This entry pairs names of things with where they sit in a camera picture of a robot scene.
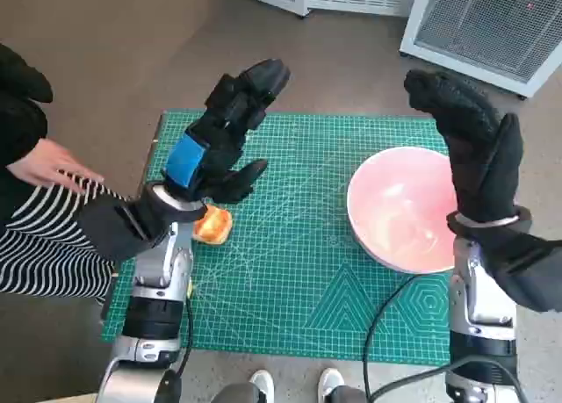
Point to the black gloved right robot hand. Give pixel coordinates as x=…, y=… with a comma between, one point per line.
x=478, y=157

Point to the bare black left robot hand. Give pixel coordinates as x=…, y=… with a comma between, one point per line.
x=219, y=126

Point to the person's hand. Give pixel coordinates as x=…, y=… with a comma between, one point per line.
x=48, y=163

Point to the pink bowl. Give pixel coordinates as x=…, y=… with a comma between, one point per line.
x=399, y=210

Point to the braided orange toy bread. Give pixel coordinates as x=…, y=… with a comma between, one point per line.
x=215, y=225

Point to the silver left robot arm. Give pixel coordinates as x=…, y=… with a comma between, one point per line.
x=153, y=306

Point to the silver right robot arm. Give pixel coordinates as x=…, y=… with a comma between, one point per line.
x=483, y=333

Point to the person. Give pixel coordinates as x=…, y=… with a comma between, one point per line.
x=35, y=245

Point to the white cabinet with mesh panel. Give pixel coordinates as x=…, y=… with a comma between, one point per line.
x=483, y=25

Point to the green cutting mat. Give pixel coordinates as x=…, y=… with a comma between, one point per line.
x=285, y=245

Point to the white shoe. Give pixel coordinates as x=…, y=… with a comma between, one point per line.
x=330, y=383
x=262, y=385

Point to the dark grey leg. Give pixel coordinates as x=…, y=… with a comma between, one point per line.
x=349, y=396
x=235, y=394

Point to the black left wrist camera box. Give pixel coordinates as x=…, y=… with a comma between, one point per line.
x=110, y=232

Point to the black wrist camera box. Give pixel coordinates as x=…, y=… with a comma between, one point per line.
x=110, y=232
x=527, y=271

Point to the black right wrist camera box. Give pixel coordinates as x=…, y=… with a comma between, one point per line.
x=527, y=271

